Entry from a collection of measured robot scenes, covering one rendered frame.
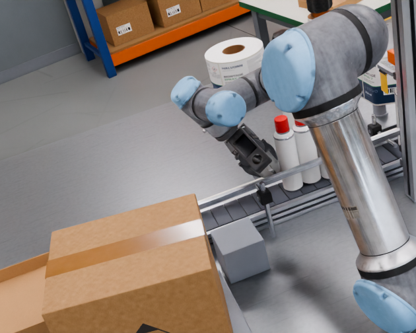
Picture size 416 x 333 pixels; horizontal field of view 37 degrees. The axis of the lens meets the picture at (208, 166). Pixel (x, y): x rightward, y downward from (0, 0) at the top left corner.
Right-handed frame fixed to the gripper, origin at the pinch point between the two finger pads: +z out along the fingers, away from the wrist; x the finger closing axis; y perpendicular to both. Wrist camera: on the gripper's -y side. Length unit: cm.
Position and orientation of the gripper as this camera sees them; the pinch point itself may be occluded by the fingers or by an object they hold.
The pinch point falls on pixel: (277, 175)
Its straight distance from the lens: 158.5
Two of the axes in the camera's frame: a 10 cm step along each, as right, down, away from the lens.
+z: 6.6, 5.5, 5.2
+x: -7.0, 7.0, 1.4
